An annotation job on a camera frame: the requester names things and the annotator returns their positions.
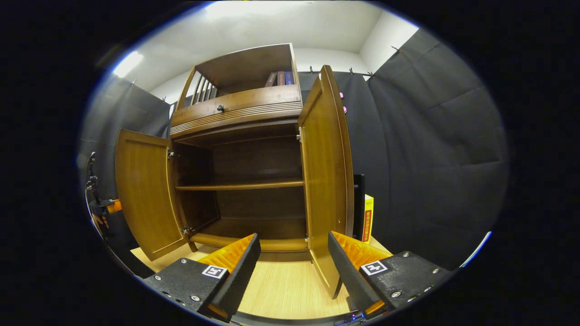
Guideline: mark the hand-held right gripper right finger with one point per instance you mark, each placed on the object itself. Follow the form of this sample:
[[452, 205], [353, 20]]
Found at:
[[346, 271]]

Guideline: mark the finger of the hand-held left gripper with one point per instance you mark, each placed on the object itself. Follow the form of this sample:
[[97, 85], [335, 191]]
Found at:
[[114, 206]]

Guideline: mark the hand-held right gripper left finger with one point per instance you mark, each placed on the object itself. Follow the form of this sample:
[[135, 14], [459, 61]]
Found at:
[[242, 265]]

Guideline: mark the wooden cabinet door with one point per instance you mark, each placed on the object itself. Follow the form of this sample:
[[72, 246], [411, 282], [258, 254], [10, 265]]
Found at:
[[145, 194], [326, 181]]

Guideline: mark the wooden double-door shoe cabinet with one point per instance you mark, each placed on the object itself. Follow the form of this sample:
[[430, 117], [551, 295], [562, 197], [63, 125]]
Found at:
[[244, 102]]

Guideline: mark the wooden inner cabinet shelf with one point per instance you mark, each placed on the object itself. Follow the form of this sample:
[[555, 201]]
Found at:
[[240, 185]]

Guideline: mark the small ceiling light panel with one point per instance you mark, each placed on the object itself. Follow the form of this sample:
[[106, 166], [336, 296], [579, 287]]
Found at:
[[128, 64]]

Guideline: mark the reddish brown book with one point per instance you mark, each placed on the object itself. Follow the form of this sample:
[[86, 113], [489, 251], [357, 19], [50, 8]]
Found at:
[[281, 78]]

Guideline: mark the blue book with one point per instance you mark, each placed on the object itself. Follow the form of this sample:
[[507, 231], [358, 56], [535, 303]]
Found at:
[[289, 78]]

